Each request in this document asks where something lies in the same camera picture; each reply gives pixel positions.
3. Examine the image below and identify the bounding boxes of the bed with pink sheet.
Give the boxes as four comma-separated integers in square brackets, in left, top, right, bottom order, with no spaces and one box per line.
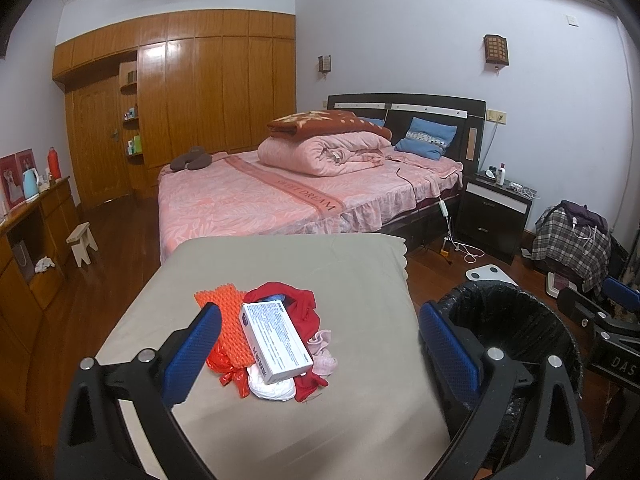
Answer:
[158,148,463,259]

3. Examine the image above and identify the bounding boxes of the folded pink quilt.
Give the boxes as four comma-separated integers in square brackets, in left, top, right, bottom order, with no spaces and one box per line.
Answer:
[257,131,392,177]

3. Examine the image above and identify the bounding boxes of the orange bubble wrap sheet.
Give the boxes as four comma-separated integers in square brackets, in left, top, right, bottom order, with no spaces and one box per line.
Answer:
[194,284,255,367]

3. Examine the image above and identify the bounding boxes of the red framed picture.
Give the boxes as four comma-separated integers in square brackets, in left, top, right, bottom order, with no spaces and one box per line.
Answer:
[1,148,37,209]

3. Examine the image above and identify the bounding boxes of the white paper ball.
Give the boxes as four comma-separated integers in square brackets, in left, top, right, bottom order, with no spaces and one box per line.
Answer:
[246,364,296,402]

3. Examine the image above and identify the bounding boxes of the plaid cloth covered chair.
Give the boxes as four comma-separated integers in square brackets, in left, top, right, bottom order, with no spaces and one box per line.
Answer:
[530,200,611,292]

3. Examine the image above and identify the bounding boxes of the wooden wardrobe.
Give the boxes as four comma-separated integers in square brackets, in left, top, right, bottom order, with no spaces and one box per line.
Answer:
[52,10,296,208]

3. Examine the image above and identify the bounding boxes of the blue pillow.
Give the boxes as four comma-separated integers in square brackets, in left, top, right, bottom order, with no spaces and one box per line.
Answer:
[395,117,457,160]

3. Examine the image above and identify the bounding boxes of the white medicine box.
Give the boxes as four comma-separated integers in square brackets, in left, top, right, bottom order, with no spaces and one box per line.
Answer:
[239,300,314,385]

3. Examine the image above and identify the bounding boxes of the wall power outlet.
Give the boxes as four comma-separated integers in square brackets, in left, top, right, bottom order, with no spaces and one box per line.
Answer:
[486,110,506,125]

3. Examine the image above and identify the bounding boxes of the wooden sideboard cabinet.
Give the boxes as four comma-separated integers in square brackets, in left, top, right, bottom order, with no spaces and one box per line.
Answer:
[0,178,78,411]

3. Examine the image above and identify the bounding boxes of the wooden wall lamp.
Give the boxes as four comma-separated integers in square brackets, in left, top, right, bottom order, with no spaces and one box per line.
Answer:
[483,34,510,67]

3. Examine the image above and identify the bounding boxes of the white bathroom scale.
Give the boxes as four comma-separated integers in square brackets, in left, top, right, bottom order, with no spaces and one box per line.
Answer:
[465,264,518,286]

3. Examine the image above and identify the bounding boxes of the black white nightstand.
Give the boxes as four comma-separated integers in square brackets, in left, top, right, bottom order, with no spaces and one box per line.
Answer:
[454,174,533,264]

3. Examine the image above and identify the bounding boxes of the small white stool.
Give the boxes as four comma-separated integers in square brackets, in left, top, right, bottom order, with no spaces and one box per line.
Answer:
[66,222,99,268]

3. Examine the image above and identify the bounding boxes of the white controller with cable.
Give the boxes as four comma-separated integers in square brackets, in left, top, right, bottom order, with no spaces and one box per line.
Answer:
[438,197,485,264]

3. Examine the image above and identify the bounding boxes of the white red floor scale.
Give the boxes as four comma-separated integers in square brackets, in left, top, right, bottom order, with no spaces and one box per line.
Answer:
[546,272,577,299]

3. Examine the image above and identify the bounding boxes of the brown patterned blanket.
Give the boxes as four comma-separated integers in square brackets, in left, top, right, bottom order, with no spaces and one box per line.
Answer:
[267,110,393,142]

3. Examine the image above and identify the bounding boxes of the light blue kettle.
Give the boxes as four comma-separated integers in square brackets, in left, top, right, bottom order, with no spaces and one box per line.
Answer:
[23,168,39,202]

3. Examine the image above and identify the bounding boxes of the black lined trash bin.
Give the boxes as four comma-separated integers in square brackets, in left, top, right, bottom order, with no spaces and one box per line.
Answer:
[435,280,586,466]

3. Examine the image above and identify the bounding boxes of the black bed headboard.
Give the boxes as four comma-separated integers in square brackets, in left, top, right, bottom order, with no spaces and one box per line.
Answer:
[328,93,487,176]

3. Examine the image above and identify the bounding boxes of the small wall lamp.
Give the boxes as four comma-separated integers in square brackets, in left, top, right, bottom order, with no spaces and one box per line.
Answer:
[318,54,332,76]

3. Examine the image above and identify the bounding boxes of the red plastic bag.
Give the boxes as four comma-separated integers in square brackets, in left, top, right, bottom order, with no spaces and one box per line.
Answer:
[206,344,250,399]

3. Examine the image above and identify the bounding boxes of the pink cloth piece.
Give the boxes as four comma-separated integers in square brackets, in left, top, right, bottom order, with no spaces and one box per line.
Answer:
[306,330,337,378]

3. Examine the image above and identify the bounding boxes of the white lotion bottle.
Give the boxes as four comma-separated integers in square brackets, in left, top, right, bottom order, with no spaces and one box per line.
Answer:
[496,162,506,186]

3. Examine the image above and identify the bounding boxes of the red thermos bottle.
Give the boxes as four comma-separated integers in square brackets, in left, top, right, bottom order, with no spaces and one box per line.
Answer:
[47,146,62,182]

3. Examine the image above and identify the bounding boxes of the brown neck pillow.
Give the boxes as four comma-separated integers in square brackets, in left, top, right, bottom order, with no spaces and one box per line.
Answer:
[169,146,212,172]

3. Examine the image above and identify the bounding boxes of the red cloth garment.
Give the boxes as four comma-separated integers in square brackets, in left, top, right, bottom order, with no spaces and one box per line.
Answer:
[244,282,336,403]

